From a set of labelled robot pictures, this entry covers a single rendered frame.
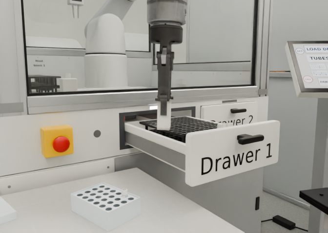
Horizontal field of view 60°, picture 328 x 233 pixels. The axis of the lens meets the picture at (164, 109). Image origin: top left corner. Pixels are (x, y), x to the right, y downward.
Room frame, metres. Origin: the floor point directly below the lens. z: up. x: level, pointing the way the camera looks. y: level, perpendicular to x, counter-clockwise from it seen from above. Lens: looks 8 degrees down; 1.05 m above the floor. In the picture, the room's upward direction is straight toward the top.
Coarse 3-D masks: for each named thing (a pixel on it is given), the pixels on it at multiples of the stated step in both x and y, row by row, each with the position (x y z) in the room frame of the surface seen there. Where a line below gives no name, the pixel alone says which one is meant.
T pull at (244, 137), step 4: (240, 136) 0.61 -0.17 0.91; (244, 136) 0.61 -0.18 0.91; (248, 136) 0.60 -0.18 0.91; (252, 136) 0.60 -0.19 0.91; (256, 136) 0.61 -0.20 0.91; (260, 136) 0.61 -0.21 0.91; (240, 140) 0.58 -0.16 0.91; (244, 140) 0.58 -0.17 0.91; (248, 140) 0.59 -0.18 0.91; (252, 140) 0.60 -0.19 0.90; (256, 140) 0.61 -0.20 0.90; (260, 140) 0.61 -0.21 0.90; (244, 144) 0.58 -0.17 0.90
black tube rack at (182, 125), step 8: (152, 120) 0.87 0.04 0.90; (176, 120) 0.88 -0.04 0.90; (184, 120) 0.87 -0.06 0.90; (192, 120) 0.87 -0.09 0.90; (200, 120) 0.88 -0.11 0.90; (176, 128) 0.74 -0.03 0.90; (184, 128) 0.75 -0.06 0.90; (192, 128) 0.74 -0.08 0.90; (200, 128) 0.74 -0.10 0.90; (208, 128) 0.74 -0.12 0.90; (168, 136) 0.78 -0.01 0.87; (176, 136) 0.78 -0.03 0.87
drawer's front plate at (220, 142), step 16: (224, 128) 0.61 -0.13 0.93; (240, 128) 0.63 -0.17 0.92; (256, 128) 0.66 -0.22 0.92; (272, 128) 0.69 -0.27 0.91; (192, 144) 0.55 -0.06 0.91; (208, 144) 0.58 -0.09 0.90; (224, 144) 0.60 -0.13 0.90; (240, 144) 0.63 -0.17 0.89; (256, 144) 0.66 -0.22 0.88; (272, 144) 0.69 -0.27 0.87; (192, 160) 0.55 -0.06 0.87; (208, 160) 0.58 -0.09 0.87; (224, 160) 0.60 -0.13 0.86; (272, 160) 0.70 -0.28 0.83; (192, 176) 0.55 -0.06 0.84; (208, 176) 0.58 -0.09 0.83; (224, 176) 0.60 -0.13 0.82
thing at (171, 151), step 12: (144, 120) 0.91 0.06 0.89; (204, 120) 0.91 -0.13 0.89; (132, 132) 0.80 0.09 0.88; (144, 132) 0.74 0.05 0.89; (132, 144) 0.80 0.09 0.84; (144, 144) 0.74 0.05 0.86; (156, 144) 0.69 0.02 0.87; (168, 144) 0.65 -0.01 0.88; (180, 144) 0.61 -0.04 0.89; (156, 156) 0.69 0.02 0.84; (168, 156) 0.65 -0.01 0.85; (180, 156) 0.61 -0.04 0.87; (180, 168) 0.61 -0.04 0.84
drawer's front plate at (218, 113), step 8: (224, 104) 1.06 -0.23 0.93; (232, 104) 1.07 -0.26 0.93; (240, 104) 1.09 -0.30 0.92; (248, 104) 1.12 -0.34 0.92; (256, 104) 1.15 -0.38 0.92; (208, 112) 1.00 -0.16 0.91; (216, 112) 1.02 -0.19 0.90; (224, 112) 1.05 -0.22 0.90; (248, 112) 1.12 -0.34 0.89; (256, 112) 1.15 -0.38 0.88; (208, 120) 1.00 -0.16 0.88; (216, 120) 1.02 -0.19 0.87; (224, 120) 1.05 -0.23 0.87; (232, 120) 1.07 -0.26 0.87; (248, 120) 1.12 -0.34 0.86; (256, 120) 1.15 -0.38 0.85
